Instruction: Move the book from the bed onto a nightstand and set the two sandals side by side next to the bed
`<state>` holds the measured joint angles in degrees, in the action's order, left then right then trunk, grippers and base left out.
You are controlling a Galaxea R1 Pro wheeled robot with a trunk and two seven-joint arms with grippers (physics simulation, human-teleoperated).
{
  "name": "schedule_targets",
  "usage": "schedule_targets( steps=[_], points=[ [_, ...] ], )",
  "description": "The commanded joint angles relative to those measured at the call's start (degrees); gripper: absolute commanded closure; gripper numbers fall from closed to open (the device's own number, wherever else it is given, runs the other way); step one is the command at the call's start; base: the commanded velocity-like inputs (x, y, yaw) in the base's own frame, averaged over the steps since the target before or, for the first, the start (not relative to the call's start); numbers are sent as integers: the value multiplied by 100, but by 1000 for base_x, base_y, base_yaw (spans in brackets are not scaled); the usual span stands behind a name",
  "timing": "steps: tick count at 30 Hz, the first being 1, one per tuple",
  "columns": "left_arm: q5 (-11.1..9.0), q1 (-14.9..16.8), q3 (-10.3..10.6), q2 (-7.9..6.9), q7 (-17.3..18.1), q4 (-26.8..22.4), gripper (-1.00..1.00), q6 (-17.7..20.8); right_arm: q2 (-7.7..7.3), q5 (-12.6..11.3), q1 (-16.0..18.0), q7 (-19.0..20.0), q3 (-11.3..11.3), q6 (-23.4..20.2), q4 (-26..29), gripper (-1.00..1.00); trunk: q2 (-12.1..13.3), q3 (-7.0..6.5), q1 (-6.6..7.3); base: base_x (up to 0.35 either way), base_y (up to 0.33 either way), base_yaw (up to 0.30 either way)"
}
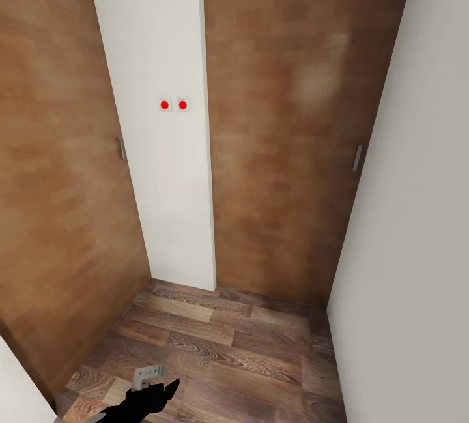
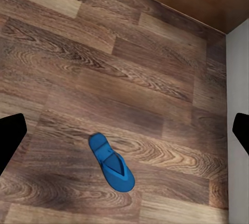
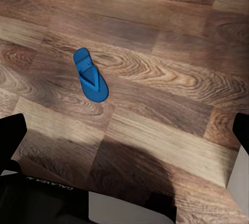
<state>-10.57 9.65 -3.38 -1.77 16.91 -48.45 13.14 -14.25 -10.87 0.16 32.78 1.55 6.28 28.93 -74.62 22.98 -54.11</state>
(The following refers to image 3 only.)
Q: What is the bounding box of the sandal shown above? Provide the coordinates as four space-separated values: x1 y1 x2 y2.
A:
73 48 109 103

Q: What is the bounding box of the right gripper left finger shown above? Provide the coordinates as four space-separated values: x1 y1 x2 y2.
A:
0 113 27 176

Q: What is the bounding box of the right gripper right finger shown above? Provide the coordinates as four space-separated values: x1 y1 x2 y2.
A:
232 113 249 155

